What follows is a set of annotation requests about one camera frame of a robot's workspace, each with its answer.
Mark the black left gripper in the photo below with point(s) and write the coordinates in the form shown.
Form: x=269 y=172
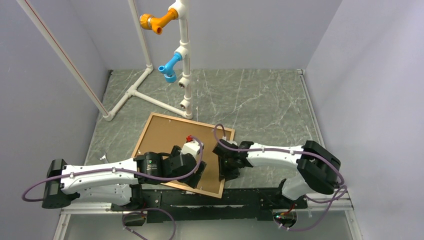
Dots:
x=192 y=179

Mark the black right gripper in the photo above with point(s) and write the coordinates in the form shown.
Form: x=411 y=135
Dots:
x=224 y=172

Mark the brown backing board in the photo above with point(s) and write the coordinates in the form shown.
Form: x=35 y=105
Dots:
x=162 y=132

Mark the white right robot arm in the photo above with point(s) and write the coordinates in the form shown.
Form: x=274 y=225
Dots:
x=318 y=170

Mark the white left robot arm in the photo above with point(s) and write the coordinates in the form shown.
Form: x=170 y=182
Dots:
x=120 y=183

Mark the white PVC pipe stand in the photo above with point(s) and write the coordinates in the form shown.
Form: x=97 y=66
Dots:
x=182 y=68

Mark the blue pipe nozzle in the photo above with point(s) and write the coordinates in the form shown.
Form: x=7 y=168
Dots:
x=168 y=69

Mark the orange pipe nozzle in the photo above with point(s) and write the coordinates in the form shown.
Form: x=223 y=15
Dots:
x=156 y=24

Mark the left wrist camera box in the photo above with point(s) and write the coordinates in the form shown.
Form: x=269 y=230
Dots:
x=192 y=147

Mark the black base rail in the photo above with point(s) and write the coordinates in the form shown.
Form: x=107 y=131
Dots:
x=235 y=203

